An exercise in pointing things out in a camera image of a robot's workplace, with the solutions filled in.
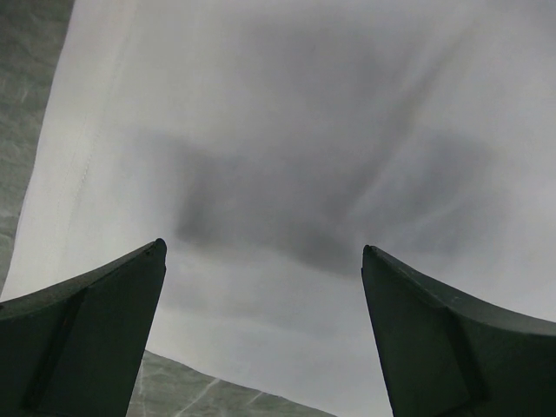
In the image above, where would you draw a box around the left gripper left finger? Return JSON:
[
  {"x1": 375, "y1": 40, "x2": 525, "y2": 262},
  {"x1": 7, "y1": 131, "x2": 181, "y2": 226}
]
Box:
[{"x1": 1, "y1": 239, "x2": 167, "y2": 416}]

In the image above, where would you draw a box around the white floral t shirt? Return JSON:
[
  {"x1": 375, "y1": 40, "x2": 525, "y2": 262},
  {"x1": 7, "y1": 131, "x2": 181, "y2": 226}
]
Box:
[{"x1": 2, "y1": 1, "x2": 555, "y2": 416}]

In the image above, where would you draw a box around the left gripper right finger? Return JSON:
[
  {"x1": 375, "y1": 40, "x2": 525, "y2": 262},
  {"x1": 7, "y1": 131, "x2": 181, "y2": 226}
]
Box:
[{"x1": 361, "y1": 246, "x2": 555, "y2": 416}]

